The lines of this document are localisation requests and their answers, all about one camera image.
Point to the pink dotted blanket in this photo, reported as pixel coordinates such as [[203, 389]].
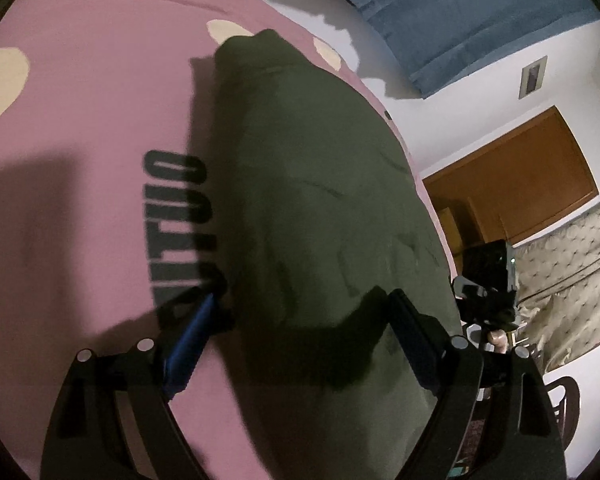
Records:
[[80, 110]]

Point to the wooden door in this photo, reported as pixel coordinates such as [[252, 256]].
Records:
[[520, 185]]

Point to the dark wooden chair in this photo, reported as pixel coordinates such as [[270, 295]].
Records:
[[567, 405]]

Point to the olive green shirt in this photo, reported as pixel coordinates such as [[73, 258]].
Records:
[[305, 185]]

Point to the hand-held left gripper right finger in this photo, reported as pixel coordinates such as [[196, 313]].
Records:
[[412, 340]]

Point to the person's right hand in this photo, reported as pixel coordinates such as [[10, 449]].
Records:
[[497, 341]]

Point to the blue curtain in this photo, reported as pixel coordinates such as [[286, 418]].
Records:
[[455, 10]]

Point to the grey wall plate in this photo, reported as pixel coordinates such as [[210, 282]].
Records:
[[533, 76]]

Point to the beige quilted cloth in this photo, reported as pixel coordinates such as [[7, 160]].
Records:
[[575, 270]]

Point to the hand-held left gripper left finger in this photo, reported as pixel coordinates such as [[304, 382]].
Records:
[[192, 340]]

